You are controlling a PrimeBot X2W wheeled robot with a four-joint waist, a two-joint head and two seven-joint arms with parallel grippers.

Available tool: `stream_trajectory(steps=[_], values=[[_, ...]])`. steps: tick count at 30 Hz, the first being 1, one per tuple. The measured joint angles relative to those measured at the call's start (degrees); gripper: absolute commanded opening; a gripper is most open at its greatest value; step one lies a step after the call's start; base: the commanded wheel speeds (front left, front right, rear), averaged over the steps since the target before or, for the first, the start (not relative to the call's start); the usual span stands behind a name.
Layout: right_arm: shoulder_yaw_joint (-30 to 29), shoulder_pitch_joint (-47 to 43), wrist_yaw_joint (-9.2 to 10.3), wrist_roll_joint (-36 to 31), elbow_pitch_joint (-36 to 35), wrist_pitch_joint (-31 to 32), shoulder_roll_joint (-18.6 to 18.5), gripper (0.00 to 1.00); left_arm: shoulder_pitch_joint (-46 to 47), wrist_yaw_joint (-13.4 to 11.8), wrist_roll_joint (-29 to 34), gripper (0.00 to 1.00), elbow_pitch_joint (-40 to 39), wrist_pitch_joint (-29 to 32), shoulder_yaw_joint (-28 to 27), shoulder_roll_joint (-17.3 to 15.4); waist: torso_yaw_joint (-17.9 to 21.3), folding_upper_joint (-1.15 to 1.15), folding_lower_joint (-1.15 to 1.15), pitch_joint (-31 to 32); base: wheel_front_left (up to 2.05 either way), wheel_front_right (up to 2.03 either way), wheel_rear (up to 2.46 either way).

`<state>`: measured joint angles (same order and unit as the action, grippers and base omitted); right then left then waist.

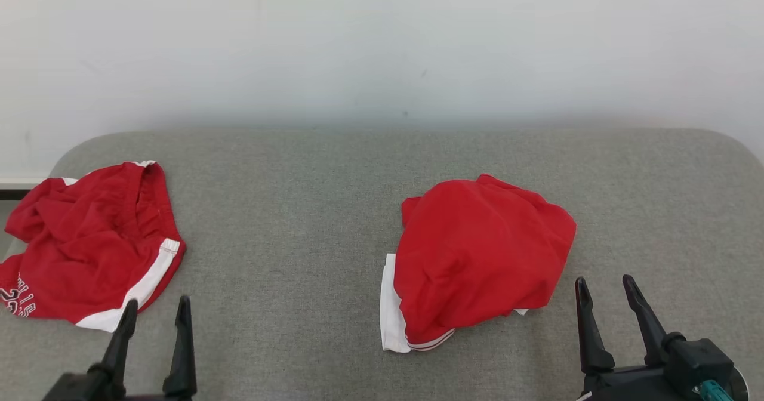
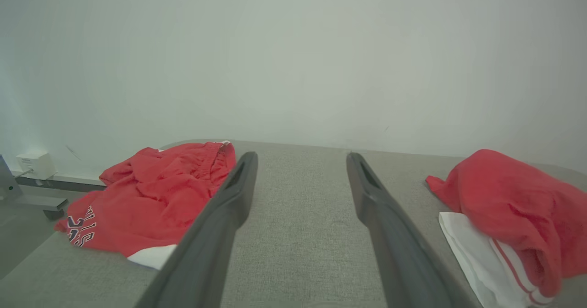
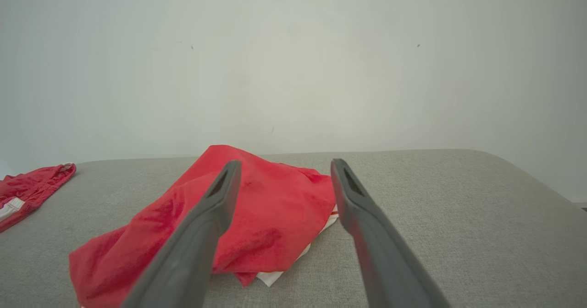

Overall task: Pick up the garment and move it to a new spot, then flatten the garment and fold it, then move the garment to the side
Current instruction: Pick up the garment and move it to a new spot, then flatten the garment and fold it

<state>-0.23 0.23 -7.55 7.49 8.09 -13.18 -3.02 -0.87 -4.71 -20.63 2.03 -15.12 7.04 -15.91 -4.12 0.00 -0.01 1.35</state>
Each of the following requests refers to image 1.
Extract red shorts white side stripe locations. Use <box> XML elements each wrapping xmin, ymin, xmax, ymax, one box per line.
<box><xmin>0</xmin><ymin>161</ymin><xmax>187</xmax><ymax>334</ymax></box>

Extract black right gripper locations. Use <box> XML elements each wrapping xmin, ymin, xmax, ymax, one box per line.
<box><xmin>575</xmin><ymin>274</ymin><xmax>699</xmax><ymax>401</ymax></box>

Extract teal right camera cable plug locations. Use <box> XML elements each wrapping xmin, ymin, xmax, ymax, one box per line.
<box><xmin>695</xmin><ymin>380</ymin><xmax>735</xmax><ymax>401</ymax></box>

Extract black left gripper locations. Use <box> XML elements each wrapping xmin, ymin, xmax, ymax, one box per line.
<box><xmin>90</xmin><ymin>295</ymin><xmax>198</xmax><ymax>401</ymax></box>

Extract red shorts with striped trim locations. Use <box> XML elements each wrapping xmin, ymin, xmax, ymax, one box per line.
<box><xmin>380</xmin><ymin>174</ymin><xmax>577</xmax><ymax>354</ymax></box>

